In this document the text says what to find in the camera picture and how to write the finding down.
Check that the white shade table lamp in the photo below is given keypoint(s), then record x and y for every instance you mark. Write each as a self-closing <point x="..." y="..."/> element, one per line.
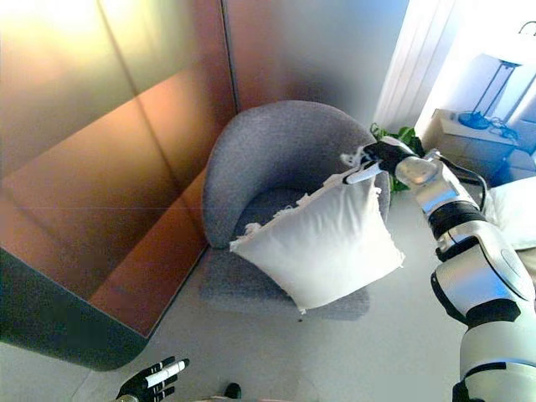
<point x="498" y="63"/>

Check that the black robot foot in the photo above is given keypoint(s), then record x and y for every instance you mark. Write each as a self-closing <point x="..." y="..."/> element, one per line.
<point x="233" y="393"/>

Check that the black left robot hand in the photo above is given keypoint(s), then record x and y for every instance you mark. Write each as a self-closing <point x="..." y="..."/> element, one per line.
<point x="151" y="383"/>

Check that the white pleated curtain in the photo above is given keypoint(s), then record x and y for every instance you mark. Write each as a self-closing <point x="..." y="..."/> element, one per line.
<point x="419" y="54"/>

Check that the green leafy potted plant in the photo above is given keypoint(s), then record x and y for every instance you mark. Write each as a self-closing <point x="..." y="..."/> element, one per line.
<point x="408" y="136"/>

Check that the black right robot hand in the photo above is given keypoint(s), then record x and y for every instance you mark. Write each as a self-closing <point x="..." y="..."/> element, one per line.
<point x="387" y="155"/>

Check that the white feathered throw pillow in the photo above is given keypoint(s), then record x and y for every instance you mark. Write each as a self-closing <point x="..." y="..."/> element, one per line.
<point x="326" y="243"/>

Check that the beige wooden nightstand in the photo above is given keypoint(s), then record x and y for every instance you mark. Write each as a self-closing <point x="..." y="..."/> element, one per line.
<point x="465" y="144"/>

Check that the white bed pillow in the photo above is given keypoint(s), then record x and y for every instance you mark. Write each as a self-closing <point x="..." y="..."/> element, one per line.
<point x="513" y="209"/>

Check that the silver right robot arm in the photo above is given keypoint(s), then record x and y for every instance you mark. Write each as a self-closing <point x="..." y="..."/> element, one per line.
<point x="473" y="276"/>

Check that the grey fabric tub armchair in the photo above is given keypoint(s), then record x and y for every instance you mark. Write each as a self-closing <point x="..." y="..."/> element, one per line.
<point x="285" y="134"/>

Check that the glossy brown wardrobe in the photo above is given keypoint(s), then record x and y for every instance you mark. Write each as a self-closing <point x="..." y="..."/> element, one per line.
<point x="104" y="167"/>

